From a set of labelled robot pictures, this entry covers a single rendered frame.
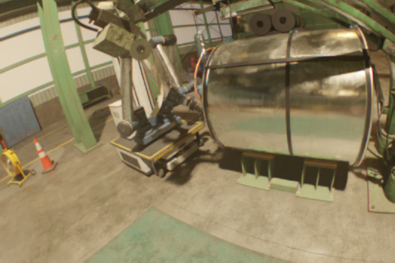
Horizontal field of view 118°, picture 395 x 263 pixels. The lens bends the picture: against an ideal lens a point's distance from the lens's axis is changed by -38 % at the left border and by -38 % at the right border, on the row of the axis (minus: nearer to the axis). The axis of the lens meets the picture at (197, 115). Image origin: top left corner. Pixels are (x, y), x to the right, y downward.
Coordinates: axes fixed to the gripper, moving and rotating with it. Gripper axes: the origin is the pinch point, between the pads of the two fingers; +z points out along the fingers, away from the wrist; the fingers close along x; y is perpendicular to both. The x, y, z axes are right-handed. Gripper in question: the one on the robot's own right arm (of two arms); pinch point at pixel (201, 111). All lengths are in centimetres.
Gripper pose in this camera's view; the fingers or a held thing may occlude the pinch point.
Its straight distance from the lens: 189.5
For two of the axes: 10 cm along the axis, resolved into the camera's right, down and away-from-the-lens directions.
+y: -5.0, 7.4, -4.4
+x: 1.8, -4.1, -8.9
